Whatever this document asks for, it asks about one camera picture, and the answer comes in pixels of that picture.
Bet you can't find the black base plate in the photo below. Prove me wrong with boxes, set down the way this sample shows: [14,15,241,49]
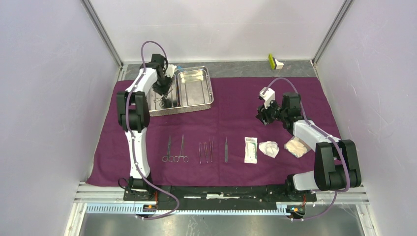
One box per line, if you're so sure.
[123,184,317,210]

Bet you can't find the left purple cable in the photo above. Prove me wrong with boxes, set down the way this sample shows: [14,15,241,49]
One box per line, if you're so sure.
[125,41,180,221]

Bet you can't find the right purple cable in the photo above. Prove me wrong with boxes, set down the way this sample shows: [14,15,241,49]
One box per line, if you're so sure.
[262,77,352,222]

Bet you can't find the purple cable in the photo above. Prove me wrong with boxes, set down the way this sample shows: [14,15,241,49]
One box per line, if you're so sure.
[262,77,352,222]
[125,41,180,221]

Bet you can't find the steel scalpel handle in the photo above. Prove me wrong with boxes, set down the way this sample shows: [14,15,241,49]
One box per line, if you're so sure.
[209,137,214,163]
[225,137,228,163]

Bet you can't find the aluminium frame rail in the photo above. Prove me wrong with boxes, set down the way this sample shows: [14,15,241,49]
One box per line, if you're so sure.
[64,182,379,236]

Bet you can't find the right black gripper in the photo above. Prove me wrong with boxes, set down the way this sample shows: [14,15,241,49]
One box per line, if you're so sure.
[255,97,287,125]

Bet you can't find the white gauze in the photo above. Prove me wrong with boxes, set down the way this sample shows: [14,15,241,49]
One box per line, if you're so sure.
[259,141,280,158]

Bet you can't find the yellow green white object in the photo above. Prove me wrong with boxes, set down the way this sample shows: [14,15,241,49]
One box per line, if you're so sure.
[268,54,284,70]

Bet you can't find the beige gauze roll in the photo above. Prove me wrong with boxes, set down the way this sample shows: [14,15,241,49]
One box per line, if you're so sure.
[284,136,311,158]

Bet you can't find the white sterile packet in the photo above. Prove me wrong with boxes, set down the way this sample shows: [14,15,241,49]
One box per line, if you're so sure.
[244,137,258,164]

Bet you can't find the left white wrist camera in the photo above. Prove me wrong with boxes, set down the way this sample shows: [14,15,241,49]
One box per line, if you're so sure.
[165,64,177,78]

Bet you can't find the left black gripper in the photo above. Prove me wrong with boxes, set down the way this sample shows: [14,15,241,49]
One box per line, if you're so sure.
[152,73,174,98]

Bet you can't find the steel surgical scissors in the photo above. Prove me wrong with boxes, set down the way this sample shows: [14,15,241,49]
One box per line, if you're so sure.
[162,135,174,162]

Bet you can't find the metal instrument tray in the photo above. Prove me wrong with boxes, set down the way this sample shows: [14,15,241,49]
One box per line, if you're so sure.
[148,66,214,117]

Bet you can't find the purple cloth wrap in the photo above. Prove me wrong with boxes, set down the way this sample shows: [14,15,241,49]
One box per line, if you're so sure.
[87,77,359,187]

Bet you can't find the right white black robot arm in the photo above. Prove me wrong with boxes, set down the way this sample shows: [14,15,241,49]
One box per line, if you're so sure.
[256,88,361,201]

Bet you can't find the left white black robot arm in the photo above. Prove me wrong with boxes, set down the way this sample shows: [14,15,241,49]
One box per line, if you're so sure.
[117,54,173,201]

